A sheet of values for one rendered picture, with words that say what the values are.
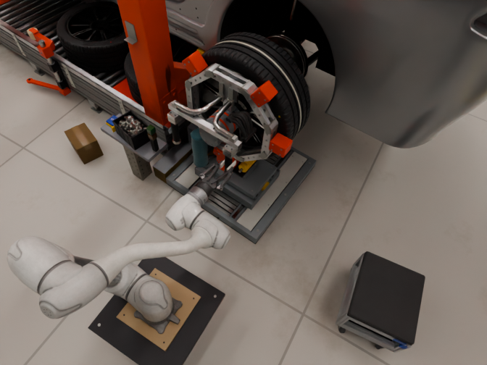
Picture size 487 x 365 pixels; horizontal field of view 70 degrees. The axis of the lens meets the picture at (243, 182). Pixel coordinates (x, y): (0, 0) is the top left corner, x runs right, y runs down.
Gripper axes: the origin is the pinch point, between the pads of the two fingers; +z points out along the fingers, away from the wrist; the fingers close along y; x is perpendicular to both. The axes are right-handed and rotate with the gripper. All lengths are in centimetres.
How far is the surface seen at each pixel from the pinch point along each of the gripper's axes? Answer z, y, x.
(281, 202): 42, 18, -75
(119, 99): 25, -115, -44
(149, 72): 17, -66, 10
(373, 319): -4, 98, -49
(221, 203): 16, -16, -77
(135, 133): 0, -70, -27
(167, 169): 11, -62, -70
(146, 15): 20, -63, 42
